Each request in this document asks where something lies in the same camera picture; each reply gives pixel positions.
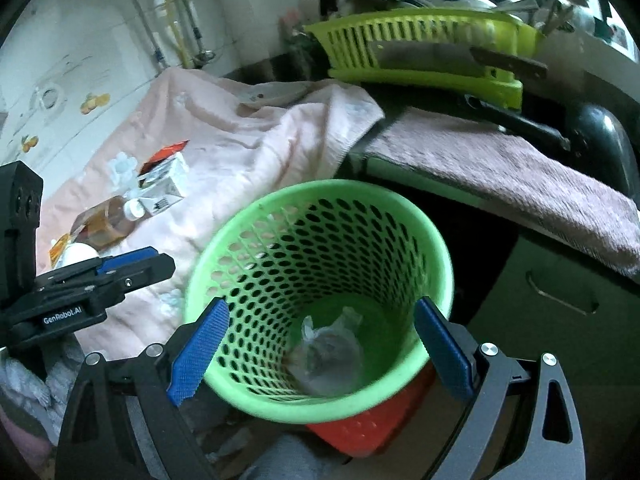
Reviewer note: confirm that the orange fruit wall sticker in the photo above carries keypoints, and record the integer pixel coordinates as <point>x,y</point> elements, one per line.
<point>95,102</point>
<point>29,143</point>

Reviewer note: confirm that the mauve towel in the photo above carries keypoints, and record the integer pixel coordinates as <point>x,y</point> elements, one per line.
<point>500,170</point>

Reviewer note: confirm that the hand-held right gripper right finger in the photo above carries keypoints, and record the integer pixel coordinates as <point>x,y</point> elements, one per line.
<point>445,355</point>

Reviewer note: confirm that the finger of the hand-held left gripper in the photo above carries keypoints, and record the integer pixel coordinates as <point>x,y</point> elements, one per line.
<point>125,261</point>
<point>145,272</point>

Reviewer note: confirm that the crumpled clear plastic bag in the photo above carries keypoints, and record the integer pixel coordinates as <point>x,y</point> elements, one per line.
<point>325,355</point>

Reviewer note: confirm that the grey-green cabinet drawer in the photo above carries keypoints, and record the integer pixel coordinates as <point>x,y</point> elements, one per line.
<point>575,360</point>

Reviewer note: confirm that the yellow snack wrapper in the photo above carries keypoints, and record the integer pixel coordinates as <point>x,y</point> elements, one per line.
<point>59,247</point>

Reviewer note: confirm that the green mesh wastebasket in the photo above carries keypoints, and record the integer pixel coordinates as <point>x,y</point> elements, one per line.
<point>350,240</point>

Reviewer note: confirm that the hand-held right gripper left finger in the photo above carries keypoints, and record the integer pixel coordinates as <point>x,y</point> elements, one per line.
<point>200,350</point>

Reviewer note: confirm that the white carton box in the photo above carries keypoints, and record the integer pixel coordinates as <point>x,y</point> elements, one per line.
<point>165,182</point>

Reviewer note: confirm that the pink flower print blanket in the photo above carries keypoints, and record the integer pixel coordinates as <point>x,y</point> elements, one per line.
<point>225,140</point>

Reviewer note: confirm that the white round container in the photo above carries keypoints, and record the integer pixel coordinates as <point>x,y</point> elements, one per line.
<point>77,254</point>

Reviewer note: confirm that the lime green dish rack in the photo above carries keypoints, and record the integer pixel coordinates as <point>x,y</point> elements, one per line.
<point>425,85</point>

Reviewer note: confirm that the grey metal wall pipe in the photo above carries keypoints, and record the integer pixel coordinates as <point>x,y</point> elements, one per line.
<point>145,25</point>

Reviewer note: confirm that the black wok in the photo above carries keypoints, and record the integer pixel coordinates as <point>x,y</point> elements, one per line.
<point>600,130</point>

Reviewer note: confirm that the amber bottle with white cap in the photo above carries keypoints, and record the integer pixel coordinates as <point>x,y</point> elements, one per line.
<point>110,220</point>

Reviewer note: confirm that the red plastic basket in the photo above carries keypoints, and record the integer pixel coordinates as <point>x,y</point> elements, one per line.
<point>360,430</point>

